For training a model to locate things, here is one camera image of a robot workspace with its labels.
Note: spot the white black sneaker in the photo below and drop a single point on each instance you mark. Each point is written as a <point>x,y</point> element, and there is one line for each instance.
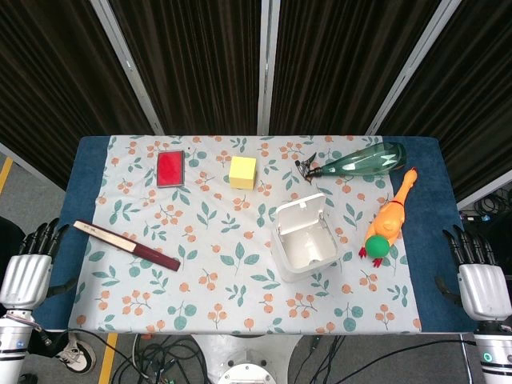
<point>76,356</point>

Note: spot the blue table cover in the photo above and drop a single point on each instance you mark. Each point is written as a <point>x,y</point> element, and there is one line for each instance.
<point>78,188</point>

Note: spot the yellow cube block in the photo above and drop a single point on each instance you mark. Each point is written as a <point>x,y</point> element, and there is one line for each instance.
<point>242,172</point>

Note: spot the white plastic bin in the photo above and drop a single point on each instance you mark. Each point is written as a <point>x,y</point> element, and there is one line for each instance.
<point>306,240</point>

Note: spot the red ink pad box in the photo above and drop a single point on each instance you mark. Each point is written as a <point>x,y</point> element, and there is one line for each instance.
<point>170,169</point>

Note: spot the green ball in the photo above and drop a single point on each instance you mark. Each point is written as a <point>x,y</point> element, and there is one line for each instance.
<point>376,245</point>

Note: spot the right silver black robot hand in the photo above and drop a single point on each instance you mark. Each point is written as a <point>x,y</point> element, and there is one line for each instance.
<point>482,290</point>

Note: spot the orange rubber chicken toy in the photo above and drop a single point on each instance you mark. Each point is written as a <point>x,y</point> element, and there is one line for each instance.
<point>390,218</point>

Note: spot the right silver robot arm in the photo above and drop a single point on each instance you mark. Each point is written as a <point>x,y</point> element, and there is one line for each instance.
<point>494,352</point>

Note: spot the green transparent spray bottle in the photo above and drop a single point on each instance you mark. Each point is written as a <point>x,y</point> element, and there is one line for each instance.
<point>368,162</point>

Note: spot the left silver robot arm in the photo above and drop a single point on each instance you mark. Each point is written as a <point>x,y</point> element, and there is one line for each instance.
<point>14,348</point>

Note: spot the dark red folding fan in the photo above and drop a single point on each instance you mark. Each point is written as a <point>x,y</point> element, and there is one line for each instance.
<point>128,246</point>

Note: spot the aluminium partition post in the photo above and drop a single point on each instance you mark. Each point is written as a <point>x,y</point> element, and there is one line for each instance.
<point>126,64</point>
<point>265,64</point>
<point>412,64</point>

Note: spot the dark brown curtain panel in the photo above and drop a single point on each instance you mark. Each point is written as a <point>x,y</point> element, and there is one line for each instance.
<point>52,88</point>
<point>196,68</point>
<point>336,64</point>
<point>472,100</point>

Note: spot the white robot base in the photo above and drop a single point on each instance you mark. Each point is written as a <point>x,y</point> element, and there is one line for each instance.
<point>244,356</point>

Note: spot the floral print tablecloth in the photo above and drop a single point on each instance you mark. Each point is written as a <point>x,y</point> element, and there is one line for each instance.
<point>224,256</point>

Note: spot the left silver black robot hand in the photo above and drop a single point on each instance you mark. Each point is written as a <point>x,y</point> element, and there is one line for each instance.
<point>26,280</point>

